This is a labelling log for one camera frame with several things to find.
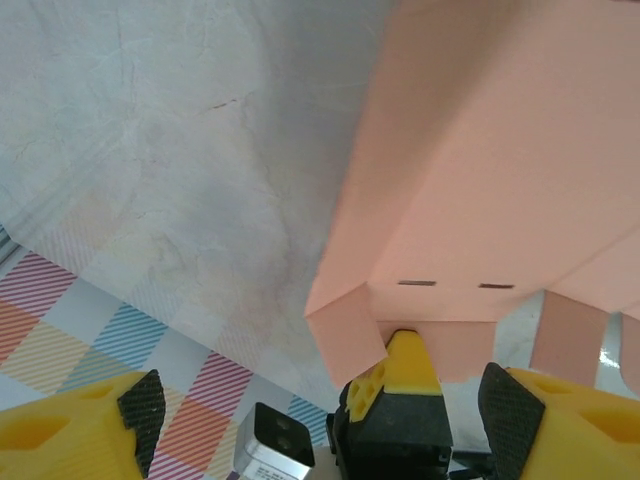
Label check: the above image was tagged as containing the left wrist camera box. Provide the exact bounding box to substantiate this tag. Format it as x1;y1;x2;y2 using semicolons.
234;402;317;480

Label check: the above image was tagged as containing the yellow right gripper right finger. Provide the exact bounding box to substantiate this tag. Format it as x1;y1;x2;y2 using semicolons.
477;362;640;480

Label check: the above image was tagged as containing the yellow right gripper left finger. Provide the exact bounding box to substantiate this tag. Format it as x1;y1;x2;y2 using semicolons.
0;368;166;480

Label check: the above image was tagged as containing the pink paper box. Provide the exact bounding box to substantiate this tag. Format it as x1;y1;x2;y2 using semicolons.
303;0;640;394

